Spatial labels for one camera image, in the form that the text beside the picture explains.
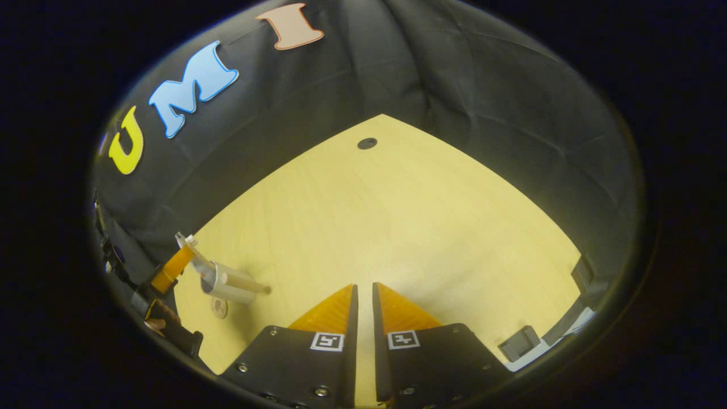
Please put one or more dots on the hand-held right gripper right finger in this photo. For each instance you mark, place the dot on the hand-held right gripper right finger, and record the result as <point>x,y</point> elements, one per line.
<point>379,352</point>

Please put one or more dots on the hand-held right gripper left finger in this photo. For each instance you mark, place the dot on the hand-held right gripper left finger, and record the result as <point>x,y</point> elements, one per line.
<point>351,352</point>

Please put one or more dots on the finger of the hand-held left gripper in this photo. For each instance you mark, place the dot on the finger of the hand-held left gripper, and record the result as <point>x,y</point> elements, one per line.
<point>170,270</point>

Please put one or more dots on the silver toothpaste tube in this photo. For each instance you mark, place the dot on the silver toothpaste tube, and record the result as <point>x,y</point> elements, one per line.
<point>200,262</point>

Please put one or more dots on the round beige coaster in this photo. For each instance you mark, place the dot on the round beige coaster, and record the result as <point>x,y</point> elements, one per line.
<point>219,307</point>

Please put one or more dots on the light wooden desktop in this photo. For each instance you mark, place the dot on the light wooden desktop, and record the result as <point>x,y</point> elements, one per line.
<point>397,216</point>

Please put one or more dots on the dark grey block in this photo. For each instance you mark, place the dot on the dark grey block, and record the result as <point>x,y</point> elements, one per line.
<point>519,343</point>

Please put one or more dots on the black bar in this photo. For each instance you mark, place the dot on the black bar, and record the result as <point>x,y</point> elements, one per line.
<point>571,307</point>

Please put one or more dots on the black backdrop cloth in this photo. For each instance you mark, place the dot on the black backdrop cloth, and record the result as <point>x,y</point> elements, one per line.
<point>454,85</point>

